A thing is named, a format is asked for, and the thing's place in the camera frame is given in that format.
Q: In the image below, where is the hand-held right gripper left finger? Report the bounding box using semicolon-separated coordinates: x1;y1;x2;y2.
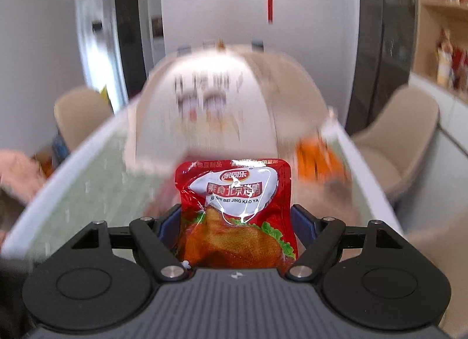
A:
65;204;190;283

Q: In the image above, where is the red bag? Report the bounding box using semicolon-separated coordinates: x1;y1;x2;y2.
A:
453;47;468;91

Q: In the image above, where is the dark door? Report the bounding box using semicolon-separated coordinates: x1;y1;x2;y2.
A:
114;0;140;113

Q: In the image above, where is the orange plush toy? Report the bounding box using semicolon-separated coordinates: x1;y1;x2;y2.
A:
294;134;352;182

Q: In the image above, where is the yellow white bottle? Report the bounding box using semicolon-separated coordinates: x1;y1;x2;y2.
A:
436;50;454;86

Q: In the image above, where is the printed mesh food cover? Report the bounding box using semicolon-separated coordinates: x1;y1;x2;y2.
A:
124;48;330;179

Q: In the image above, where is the dark glass cabinet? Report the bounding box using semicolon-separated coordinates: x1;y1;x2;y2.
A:
347;0;417;131

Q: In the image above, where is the red chicken snack packet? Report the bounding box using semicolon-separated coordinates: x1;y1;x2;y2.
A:
175;158;297;271

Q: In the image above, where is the pink cloth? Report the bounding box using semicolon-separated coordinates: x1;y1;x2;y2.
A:
0;149;48;208

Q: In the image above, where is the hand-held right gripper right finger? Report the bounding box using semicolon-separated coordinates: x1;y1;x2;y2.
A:
286;204;411;283

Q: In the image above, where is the green checked tablecloth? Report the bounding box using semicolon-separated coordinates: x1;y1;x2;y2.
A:
11;127;366;263

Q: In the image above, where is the beige chair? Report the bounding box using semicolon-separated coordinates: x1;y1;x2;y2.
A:
351;85;440;204
54;87;116;152

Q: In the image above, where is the wooden shelf cabinet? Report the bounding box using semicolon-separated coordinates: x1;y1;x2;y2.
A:
409;0;468;164

